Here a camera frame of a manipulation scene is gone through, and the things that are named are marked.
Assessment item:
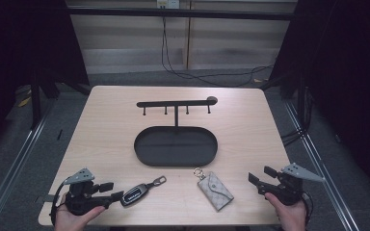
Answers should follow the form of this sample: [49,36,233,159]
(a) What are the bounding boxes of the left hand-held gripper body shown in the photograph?
[63,167,114,217]

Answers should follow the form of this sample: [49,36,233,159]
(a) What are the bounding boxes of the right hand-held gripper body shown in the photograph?
[257,162,326,207]

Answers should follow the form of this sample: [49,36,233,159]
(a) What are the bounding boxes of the black car key fob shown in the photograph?
[119,175,168,208]

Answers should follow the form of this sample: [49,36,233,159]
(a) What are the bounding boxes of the beige key pouch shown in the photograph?
[192,167,235,213]

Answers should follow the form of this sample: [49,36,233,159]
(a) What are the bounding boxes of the black key rack with tray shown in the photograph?
[133,95,220,168]

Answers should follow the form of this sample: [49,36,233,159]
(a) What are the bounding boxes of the person's left hand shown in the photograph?
[54,192,107,231]

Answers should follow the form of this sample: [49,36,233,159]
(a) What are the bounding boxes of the person's right hand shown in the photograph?
[264,192,308,231]

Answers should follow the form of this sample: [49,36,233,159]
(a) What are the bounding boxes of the grey tape strip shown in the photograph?
[34,193,61,204]

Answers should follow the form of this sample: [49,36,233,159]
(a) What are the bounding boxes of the black metal stand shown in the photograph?
[28,70,43,131]

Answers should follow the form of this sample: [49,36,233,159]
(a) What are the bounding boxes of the yellow tape piece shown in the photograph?
[16,95,33,109]

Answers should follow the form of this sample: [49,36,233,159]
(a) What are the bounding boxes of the dark curtain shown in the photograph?
[0,0,91,163]
[259,0,370,204]

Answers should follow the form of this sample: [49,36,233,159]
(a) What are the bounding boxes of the black horizontal bar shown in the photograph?
[66,6,296,22]

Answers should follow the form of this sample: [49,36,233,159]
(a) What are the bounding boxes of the white power outlet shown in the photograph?
[155,0,181,10]

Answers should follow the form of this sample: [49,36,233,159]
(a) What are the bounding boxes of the right hand-held gripper cable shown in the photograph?
[301,190,315,227]

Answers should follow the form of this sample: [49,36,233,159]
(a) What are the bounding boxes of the hand-held gripper cable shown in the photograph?
[301,190,315,227]
[49,182,69,226]

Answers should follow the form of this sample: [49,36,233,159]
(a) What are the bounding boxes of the left hand-held gripper cable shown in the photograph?
[49,182,69,226]

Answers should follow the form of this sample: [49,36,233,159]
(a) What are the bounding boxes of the metal floor rail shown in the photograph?
[0,104,53,231]
[283,100,363,231]

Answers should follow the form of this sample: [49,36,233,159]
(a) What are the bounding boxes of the black floor cables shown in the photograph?
[280,86,315,148]

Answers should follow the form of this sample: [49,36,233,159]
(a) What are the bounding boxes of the black wall cable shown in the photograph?
[160,15,275,89]

